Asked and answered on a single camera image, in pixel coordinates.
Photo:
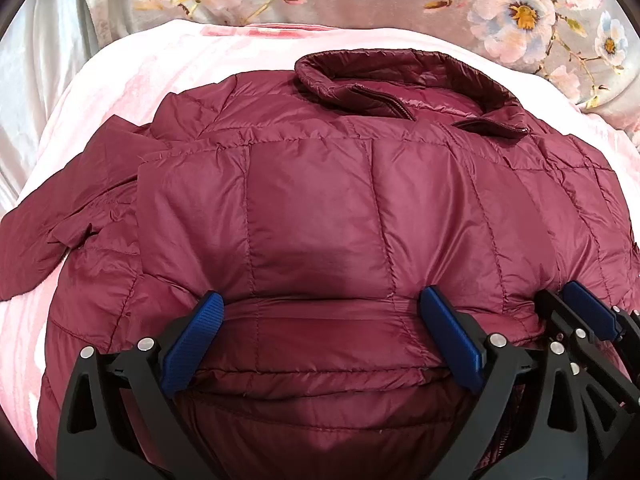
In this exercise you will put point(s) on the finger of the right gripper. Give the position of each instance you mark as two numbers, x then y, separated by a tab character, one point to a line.
602	340

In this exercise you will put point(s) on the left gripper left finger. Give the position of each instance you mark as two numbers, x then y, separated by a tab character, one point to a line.
96	439

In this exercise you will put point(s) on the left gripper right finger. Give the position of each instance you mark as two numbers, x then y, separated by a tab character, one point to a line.
488	365

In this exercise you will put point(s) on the maroon quilted down jacket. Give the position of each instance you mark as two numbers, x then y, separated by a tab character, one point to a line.
318	202

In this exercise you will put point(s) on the grey floral bed cover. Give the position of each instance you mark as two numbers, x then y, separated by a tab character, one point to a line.
587	48

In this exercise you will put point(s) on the pink blanket with bows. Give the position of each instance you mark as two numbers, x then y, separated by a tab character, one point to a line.
130	77

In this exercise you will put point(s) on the silver satin sheet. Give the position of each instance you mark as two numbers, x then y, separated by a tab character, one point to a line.
44	44

